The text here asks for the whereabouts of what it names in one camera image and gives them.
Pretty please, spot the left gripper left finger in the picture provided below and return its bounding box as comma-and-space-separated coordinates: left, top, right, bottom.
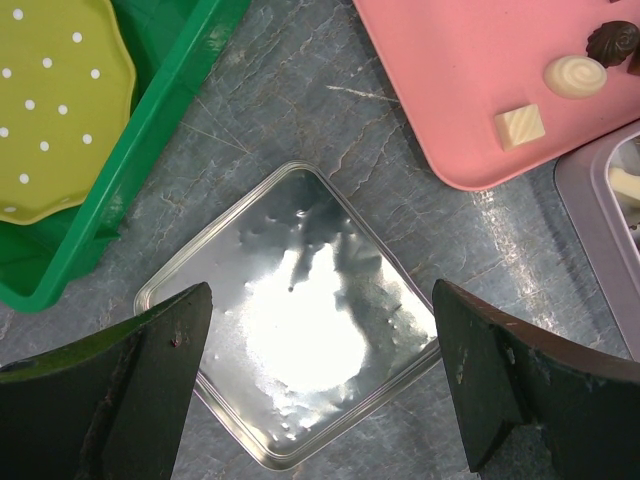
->
1, 283, 212, 479

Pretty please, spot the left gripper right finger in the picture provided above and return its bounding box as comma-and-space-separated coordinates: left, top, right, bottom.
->
432, 279, 639, 479

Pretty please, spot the silver tin lid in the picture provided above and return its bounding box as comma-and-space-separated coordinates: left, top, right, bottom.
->
133, 162, 440, 471

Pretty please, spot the pink chocolate tin box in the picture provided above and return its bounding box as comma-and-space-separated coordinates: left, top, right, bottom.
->
555, 121, 639, 360

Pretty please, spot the white square chocolate piece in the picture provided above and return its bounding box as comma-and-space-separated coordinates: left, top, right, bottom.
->
608, 167, 640, 208

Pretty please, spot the pink plastic tray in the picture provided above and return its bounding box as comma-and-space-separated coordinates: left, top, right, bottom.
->
356, 1, 639, 191

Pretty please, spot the white square chocolate on tray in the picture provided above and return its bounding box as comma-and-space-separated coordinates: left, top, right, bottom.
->
494, 104, 546, 151

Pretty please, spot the white swirl round chocolate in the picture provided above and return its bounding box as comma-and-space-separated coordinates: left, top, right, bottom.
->
543, 55, 608, 99

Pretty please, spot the dark shell chocolate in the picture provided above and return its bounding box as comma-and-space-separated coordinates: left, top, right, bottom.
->
586, 20, 639, 68

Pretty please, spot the yellow green plate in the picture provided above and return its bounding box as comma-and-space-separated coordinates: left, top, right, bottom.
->
1, 0, 136, 225

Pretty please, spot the green plastic crate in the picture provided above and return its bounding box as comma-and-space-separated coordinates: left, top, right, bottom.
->
1, 0, 249, 313

